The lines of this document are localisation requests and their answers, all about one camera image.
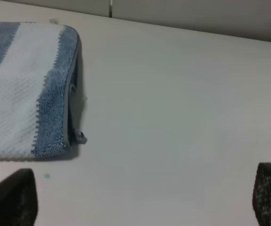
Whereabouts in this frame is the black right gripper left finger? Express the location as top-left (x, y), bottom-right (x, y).
top-left (0, 169), bottom-right (37, 226)

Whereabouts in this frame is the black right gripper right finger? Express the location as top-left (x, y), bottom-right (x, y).
top-left (252, 162), bottom-right (271, 226)

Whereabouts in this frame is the blue white striped towel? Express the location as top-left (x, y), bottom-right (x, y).
top-left (0, 22), bottom-right (86, 160)

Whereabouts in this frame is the teal dot sticker right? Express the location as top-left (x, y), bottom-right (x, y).
top-left (44, 173), bottom-right (50, 179)

